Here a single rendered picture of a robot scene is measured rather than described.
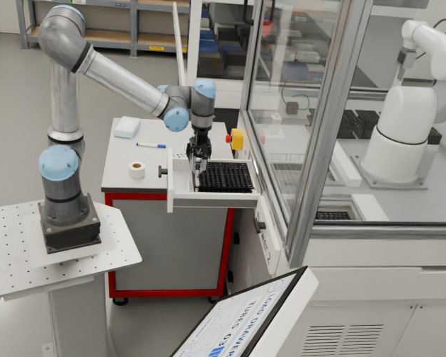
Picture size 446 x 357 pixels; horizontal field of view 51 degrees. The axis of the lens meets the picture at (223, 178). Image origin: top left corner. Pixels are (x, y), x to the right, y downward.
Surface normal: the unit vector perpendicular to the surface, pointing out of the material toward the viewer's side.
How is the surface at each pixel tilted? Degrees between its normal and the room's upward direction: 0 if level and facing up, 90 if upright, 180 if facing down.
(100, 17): 90
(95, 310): 90
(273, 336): 40
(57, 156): 9
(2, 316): 0
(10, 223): 0
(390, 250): 90
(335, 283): 90
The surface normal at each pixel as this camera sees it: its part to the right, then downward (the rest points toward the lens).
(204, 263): 0.11, 0.56
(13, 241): 0.11, -0.83
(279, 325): 0.63, -0.40
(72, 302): 0.42, 0.54
